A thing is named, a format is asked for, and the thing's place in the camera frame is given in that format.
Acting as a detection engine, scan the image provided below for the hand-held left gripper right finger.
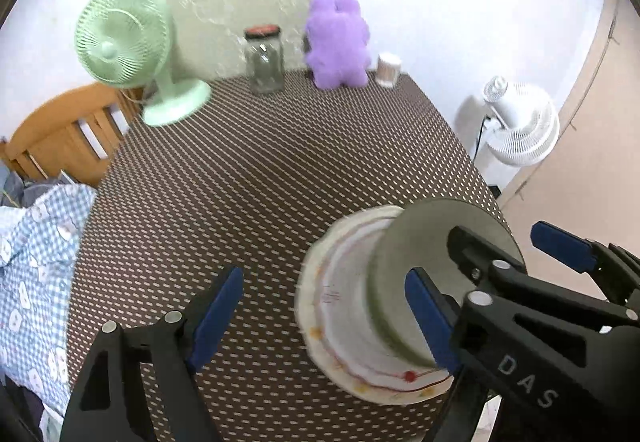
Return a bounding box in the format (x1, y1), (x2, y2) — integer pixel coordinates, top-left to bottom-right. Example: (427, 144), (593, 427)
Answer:
(405, 267), (501, 442)

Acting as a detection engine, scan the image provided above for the beige wooden door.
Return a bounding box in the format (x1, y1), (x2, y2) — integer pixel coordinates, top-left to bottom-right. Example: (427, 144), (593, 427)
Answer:
(500, 0), (640, 263)

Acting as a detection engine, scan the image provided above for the glass jar with red lid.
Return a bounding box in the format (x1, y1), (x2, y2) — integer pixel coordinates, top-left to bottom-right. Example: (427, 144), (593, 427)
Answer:
(243, 24), (287, 95)

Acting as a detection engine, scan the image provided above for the white fan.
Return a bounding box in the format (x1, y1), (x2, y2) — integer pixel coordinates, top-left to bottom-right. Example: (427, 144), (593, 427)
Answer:
(481, 76), (560, 167)

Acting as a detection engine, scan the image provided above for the wooden bed headboard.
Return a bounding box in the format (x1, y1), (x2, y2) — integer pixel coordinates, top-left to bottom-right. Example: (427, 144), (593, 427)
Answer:
(0, 83), (146, 188)

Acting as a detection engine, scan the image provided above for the grey bedding cloth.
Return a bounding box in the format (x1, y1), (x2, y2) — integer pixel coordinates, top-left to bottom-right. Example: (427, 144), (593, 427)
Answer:
(0, 167), (71, 210)

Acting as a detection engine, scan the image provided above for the toothpick holder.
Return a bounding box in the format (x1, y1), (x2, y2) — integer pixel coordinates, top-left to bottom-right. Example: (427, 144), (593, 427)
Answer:
(376, 53), (402, 88)

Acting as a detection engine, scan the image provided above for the large yellow floral plate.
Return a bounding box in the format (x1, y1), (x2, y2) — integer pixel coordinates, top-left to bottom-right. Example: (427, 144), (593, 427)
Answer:
(295, 204), (458, 405)

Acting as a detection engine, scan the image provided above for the blue checked blanket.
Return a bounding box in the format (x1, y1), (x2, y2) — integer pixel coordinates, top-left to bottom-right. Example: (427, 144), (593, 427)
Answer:
(0, 184), (98, 408)

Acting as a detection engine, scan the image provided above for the grey-green ceramic bowl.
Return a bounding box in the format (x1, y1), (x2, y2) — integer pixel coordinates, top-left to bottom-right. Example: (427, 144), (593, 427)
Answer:
(365, 198), (527, 368)

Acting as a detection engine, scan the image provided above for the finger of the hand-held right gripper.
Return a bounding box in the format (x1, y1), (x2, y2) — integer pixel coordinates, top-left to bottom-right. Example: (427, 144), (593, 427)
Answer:
(531, 221), (640, 318)
(447, 226), (628, 370)

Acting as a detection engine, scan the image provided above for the black fan cable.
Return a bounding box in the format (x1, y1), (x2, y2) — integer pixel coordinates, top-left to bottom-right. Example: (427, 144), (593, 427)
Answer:
(472, 114), (488, 160)

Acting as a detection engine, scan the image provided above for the white plate with red motif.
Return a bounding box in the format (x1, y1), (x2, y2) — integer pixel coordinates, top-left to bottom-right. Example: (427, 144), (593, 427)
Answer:
(310, 212), (453, 395)

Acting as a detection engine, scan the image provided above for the green desk fan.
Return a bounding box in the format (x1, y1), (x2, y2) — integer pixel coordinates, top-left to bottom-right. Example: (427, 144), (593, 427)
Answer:
(74, 0), (212, 127)

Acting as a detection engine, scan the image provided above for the green sheep print board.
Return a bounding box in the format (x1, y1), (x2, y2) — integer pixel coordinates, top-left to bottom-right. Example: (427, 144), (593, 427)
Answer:
(155, 0), (358, 83)

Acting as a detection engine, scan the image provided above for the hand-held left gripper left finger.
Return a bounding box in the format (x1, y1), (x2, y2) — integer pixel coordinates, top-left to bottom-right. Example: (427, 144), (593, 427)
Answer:
(60, 266), (245, 442)

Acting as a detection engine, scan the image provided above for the brown polka dot tablecloth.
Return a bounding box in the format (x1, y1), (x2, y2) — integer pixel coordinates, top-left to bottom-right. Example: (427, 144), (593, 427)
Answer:
(67, 72), (511, 442)

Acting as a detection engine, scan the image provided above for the purple plush toy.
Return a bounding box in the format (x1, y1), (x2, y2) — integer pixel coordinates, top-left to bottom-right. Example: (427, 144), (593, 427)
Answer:
(304, 0), (372, 89)

